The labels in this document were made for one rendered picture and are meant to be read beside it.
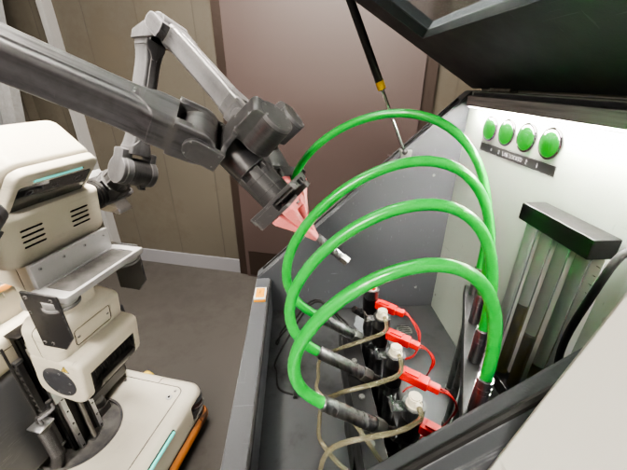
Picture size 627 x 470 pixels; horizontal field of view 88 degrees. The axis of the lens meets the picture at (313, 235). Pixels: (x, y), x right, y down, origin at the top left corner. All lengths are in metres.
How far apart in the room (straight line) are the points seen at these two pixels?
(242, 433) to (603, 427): 0.50
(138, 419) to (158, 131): 1.29
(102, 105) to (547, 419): 0.54
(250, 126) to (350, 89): 1.66
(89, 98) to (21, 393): 1.09
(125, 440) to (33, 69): 1.31
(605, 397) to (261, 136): 0.44
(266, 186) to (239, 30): 1.86
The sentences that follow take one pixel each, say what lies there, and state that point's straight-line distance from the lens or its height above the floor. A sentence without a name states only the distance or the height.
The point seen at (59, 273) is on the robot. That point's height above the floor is 1.05.
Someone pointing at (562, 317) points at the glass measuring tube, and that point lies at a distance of 0.62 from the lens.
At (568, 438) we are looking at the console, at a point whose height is 1.27.
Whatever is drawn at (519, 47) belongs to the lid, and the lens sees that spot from 0.63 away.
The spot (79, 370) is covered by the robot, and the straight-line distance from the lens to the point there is 1.11.
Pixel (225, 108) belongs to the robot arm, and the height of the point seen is 1.42.
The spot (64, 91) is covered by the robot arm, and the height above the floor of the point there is 1.46.
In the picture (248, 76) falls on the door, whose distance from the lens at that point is 2.29.
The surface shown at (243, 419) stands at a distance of 0.65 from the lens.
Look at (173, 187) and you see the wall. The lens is 2.81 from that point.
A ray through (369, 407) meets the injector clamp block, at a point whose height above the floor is 0.98.
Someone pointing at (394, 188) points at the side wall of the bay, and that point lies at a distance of 0.89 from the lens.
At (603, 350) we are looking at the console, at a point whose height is 1.33.
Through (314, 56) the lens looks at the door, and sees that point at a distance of 2.16.
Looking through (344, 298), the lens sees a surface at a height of 1.28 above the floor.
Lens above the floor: 1.47
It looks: 26 degrees down
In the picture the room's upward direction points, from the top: straight up
